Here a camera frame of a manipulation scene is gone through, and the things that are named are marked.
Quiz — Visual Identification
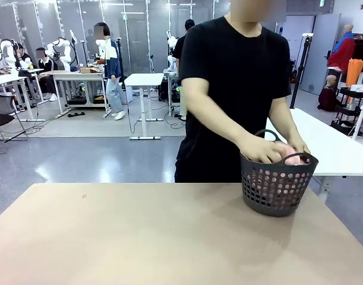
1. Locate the orange hanging cloth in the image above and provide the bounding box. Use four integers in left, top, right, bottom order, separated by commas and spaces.
346, 58, 363, 103

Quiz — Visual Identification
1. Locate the large white table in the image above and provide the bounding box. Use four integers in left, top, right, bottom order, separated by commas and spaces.
266, 107, 363, 202

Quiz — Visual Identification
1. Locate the seated person black shirt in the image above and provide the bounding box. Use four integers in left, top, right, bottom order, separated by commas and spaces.
14, 43, 33, 69

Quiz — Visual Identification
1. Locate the person's right forearm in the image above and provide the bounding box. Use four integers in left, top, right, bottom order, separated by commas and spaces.
184, 88, 255, 146

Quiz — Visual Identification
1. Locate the white desk with lights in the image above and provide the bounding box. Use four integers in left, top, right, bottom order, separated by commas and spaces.
0, 68, 46, 122

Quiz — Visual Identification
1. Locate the small white standing desk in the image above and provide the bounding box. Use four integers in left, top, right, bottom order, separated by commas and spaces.
124, 72, 165, 141

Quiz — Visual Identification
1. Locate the mannequin with red blue jacket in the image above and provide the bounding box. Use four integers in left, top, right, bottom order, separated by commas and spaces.
327, 23, 356, 72

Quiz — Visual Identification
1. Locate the seated person black white top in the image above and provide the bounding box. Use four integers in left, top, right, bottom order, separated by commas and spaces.
35, 47, 59, 102

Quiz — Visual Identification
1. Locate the dark grey perforated plastic basket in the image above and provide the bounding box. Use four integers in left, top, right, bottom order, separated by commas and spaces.
239, 129, 320, 218

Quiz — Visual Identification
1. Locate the person's left hand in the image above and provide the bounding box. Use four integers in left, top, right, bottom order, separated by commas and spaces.
288, 139, 311, 154

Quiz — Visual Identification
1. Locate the person's left forearm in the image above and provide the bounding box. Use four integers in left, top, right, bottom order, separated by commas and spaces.
270, 97, 301, 145

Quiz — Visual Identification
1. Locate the pink herringbone towel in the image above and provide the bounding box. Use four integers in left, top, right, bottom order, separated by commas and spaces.
247, 141, 312, 208

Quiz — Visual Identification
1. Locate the person's black t-shirt torso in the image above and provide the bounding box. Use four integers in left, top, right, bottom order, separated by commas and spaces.
174, 16, 292, 183

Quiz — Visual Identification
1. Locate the black mesh office chair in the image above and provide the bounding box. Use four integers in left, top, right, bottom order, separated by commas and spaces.
0, 94, 29, 144

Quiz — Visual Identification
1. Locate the person's right hand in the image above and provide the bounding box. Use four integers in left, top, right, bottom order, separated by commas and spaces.
239, 132, 285, 164

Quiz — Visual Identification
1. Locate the standing person white blue jacket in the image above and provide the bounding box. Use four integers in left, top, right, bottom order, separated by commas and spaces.
93, 22, 127, 121

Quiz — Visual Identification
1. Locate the bald mannequin dark red garment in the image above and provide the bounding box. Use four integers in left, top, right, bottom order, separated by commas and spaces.
317, 74, 339, 112

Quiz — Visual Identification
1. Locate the black rolling cart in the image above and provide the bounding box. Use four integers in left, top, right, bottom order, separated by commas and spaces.
330, 85, 363, 137

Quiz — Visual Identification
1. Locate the standing person black cap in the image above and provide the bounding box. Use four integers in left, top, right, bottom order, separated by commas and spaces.
172, 19, 197, 121

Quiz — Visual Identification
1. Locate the black tripod stand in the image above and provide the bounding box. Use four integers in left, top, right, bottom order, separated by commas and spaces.
289, 33, 314, 109

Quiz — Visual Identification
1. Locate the white desk with cardboard box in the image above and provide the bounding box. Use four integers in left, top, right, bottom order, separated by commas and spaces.
50, 70, 111, 118

